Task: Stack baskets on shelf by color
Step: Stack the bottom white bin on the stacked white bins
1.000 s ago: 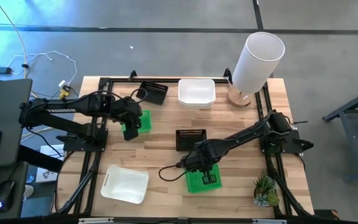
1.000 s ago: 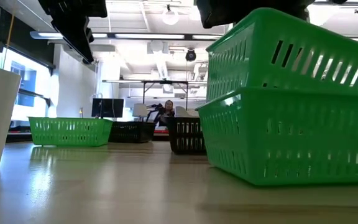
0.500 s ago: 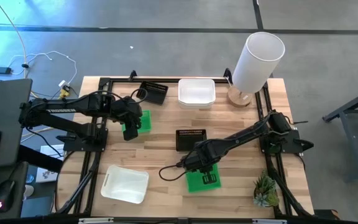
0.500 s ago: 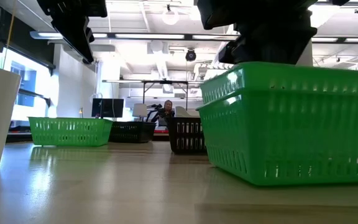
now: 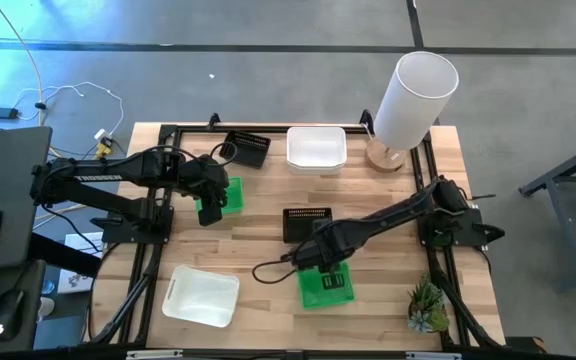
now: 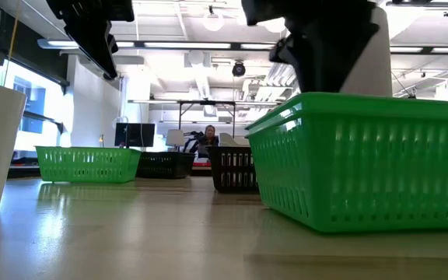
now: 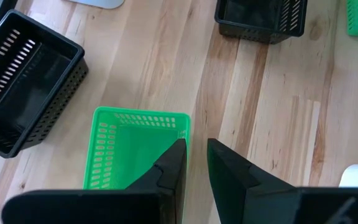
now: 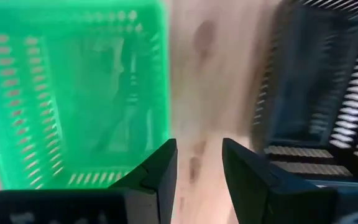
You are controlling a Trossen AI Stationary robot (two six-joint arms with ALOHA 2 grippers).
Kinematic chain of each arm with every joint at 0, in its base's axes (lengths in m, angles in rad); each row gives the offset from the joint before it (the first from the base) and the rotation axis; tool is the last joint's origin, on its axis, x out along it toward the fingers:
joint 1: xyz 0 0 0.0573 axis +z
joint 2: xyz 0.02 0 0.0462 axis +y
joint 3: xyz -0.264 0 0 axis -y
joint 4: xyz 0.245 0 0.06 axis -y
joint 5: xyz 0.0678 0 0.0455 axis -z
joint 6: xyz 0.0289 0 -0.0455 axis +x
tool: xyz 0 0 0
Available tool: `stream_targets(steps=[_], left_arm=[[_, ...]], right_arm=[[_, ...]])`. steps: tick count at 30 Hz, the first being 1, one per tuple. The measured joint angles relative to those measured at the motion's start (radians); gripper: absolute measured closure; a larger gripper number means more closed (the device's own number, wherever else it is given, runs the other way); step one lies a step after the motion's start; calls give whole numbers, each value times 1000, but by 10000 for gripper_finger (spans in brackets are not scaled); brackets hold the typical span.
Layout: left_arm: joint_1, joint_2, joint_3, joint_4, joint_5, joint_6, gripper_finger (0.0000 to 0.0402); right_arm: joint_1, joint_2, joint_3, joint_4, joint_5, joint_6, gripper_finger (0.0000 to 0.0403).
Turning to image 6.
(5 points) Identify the person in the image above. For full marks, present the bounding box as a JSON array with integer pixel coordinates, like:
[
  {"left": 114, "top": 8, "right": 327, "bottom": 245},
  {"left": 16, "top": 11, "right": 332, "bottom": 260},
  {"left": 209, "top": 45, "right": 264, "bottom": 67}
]
[{"left": 198, "top": 124, "right": 220, "bottom": 159}]

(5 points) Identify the white desk lamp shade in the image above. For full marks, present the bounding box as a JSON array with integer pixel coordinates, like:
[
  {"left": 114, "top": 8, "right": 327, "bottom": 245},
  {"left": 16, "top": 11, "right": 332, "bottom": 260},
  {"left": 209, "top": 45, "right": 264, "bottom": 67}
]
[{"left": 165, "top": 128, "right": 186, "bottom": 148}]

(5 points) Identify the white cylinder lamp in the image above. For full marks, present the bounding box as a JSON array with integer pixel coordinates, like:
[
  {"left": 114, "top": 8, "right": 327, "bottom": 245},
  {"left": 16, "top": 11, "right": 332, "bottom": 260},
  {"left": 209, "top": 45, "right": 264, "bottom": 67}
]
[{"left": 340, "top": 5, "right": 394, "bottom": 97}]

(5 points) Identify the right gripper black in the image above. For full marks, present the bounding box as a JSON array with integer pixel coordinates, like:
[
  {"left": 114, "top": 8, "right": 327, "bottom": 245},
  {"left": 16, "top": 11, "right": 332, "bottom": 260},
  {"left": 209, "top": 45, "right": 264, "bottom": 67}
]
[{"left": 241, "top": 0, "right": 380, "bottom": 94}]

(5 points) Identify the long linear ceiling light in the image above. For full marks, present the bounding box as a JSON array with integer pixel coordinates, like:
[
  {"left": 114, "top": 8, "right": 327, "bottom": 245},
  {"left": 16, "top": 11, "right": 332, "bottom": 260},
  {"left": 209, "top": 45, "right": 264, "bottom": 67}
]
[{"left": 37, "top": 37, "right": 448, "bottom": 54}]

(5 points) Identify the black computer monitor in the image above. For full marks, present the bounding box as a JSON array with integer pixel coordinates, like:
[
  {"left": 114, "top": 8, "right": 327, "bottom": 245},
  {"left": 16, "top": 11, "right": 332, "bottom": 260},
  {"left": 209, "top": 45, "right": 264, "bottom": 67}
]
[{"left": 114, "top": 122, "right": 156, "bottom": 149}]

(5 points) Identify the green slotted plastic basket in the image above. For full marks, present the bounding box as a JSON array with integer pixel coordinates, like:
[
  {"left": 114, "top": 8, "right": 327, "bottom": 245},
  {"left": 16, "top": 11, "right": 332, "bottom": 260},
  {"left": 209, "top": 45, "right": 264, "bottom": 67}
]
[
  {"left": 245, "top": 104, "right": 448, "bottom": 233},
  {"left": 35, "top": 145, "right": 142, "bottom": 184},
  {"left": 245, "top": 91, "right": 448, "bottom": 117}
]

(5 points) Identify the white ring pendant light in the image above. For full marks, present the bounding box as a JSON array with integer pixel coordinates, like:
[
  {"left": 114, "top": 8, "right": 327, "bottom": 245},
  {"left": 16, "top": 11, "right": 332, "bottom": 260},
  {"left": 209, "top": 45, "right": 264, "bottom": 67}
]
[{"left": 202, "top": 9, "right": 226, "bottom": 33}]

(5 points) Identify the black metal frame stand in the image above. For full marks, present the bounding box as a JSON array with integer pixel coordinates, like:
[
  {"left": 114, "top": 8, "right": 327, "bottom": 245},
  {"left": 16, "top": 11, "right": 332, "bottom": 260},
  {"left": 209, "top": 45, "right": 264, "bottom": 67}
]
[{"left": 177, "top": 100, "right": 237, "bottom": 137}]

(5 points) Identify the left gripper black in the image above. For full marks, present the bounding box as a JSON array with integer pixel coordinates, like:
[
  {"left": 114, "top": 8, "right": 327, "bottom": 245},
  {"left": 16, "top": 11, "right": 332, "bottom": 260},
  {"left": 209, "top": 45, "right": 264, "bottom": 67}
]
[{"left": 44, "top": 0, "right": 135, "bottom": 81}]

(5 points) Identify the black slotted plastic basket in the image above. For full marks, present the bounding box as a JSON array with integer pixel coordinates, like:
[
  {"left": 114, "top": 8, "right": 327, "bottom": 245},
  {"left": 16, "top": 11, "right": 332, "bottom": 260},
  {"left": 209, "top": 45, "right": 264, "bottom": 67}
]
[
  {"left": 207, "top": 145, "right": 260, "bottom": 194},
  {"left": 135, "top": 150, "right": 196, "bottom": 180}
]

